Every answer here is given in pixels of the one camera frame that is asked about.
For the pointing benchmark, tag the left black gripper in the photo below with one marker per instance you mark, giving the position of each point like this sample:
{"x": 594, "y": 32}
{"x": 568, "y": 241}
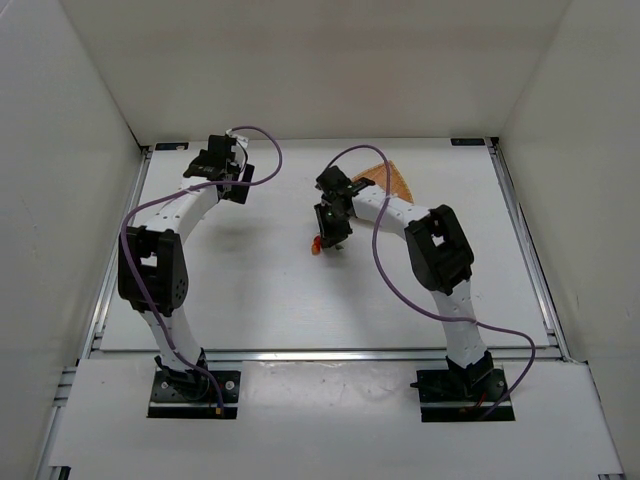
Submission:
{"x": 240, "y": 185}

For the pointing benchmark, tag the woven bamboo fruit bowl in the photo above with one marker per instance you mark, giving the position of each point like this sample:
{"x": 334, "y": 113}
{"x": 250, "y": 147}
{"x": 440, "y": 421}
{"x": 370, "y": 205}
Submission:
{"x": 378, "y": 174}

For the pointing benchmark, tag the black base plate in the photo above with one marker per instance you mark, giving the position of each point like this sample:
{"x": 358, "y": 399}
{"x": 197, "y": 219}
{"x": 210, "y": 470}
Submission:
{"x": 194, "y": 398}
{"x": 443, "y": 399}

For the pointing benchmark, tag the left aluminium rail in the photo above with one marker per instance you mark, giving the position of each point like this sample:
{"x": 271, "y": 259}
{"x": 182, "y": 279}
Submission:
{"x": 93, "y": 331}

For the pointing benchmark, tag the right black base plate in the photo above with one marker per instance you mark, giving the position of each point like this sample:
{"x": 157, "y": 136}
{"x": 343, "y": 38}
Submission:
{"x": 443, "y": 399}

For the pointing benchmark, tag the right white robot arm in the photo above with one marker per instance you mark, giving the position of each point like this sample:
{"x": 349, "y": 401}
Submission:
{"x": 440, "y": 258}

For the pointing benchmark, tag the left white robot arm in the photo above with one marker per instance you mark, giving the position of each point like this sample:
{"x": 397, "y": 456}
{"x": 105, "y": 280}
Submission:
{"x": 152, "y": 271}

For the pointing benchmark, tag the fake cherry sprig with leaves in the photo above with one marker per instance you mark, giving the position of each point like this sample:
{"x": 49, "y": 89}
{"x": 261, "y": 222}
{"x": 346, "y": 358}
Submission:
{"x": 317, "y": 246}

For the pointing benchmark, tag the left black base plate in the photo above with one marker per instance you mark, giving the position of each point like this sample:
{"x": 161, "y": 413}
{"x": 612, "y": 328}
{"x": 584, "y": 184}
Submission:
{"x": 194, "y": 398}

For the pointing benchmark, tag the front aluminium rail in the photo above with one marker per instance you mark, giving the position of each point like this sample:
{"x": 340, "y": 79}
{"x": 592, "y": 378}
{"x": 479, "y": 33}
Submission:
{"x": 501, "y": 354}

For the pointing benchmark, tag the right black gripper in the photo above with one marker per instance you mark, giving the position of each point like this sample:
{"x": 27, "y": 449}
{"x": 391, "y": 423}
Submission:
{"x": 331, "y": 226}

